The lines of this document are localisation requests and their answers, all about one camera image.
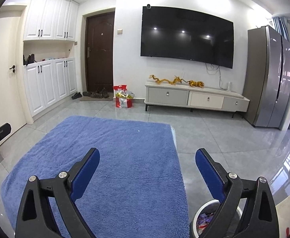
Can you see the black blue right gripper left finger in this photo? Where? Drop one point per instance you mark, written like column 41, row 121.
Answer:
column 35, row 216

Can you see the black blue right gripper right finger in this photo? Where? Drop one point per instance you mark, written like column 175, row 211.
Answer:
column 247, row 205

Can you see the white round trash bin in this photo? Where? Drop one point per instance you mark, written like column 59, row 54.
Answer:
column 204, row 216

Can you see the blue fluffy rug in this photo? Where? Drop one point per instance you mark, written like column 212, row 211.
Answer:
column 137, row 189

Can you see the shoes by door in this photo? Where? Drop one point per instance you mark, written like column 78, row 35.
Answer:
column 96, row 94

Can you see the silver double-door refrigerator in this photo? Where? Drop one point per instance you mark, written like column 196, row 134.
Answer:
column 267, row 81

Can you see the white router on cabinet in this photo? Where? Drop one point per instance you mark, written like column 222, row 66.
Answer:
column 229, row 86

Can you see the white shoe cabinet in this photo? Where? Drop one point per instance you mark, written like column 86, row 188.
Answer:
column 48, row 46

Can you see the golden dragon ornament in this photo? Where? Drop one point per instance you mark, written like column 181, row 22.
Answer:
column 176, row 80

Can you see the red white gift bag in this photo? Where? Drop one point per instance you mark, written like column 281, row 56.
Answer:
column 123, row 97

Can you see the white grey TV cabinet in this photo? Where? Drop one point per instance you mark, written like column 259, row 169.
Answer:
column 181, row 95

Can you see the dark brown entrance door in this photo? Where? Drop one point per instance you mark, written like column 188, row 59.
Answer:
column 99, row 40

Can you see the large black wall television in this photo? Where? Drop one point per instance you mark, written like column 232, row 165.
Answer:
column 177, row 33

